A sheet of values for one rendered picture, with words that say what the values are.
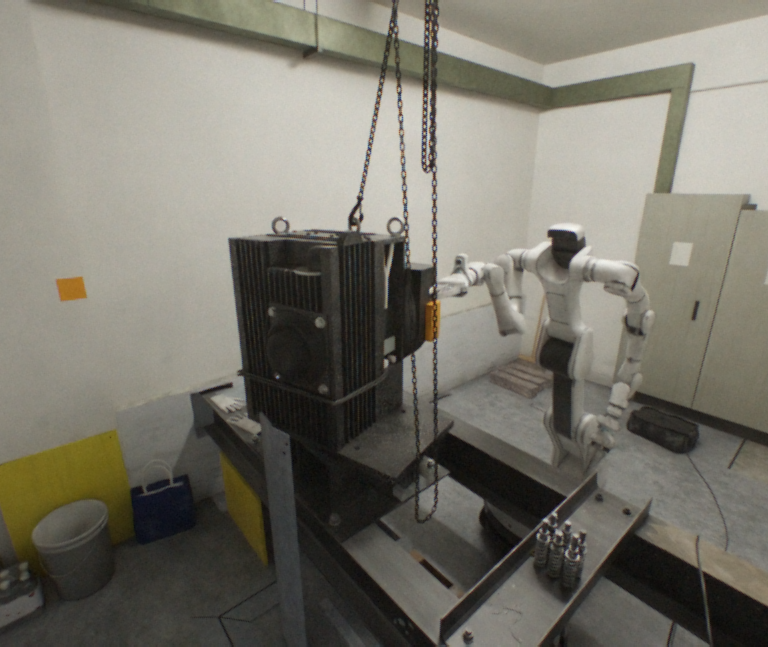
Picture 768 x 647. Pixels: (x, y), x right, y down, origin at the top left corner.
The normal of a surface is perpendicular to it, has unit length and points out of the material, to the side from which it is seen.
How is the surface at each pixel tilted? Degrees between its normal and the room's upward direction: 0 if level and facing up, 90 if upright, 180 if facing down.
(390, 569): 0
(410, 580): 0
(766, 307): 90
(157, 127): 90
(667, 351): 90
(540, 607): 0
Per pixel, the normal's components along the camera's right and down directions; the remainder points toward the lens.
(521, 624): 0.00, -0.95
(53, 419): 0.65, 0.23
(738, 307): -0.76, 0.20
